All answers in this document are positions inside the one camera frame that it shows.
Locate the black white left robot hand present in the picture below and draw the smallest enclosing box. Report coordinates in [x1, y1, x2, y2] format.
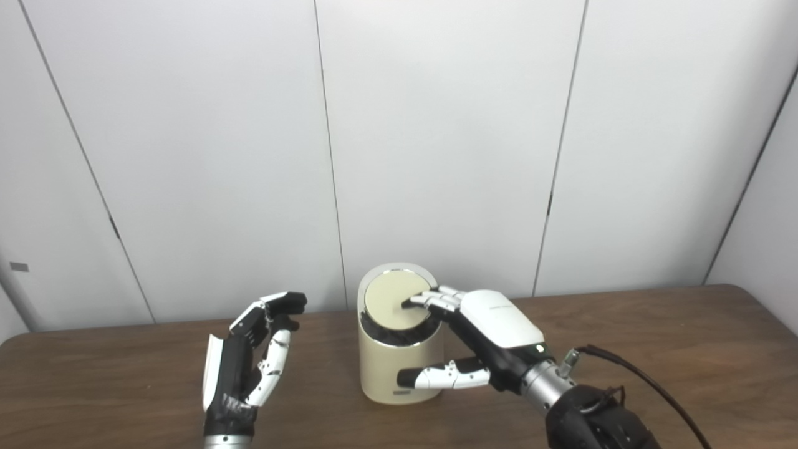
[202, 291, 307, 437]

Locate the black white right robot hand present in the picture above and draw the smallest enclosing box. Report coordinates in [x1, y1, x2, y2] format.
[397, 286, 555, 395]

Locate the round cream bin lid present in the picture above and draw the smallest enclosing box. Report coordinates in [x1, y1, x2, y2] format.
[363, 269, 437, 330]

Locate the cream-colored desktop bin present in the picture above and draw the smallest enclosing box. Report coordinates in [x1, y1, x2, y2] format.
[357, 263, 445, 405]

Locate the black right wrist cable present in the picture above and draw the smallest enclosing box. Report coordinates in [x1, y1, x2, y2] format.
[558, 344, 711, 449]

